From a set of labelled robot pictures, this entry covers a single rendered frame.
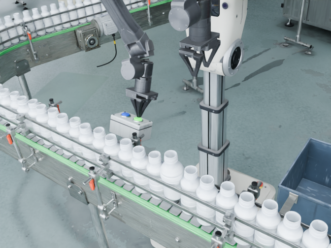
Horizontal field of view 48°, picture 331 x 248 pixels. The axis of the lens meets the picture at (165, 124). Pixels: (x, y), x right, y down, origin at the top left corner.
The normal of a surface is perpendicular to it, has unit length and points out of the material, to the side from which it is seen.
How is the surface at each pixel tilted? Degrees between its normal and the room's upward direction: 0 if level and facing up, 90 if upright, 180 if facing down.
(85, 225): 0
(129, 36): 99
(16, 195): 0
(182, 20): 89
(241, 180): 0
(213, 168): 90
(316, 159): 90
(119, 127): 70
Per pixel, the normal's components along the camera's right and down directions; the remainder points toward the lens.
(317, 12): -0.77, 0.42
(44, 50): 0.58, 0.44
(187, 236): -0.59, 0.50
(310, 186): -0.07, -0.81
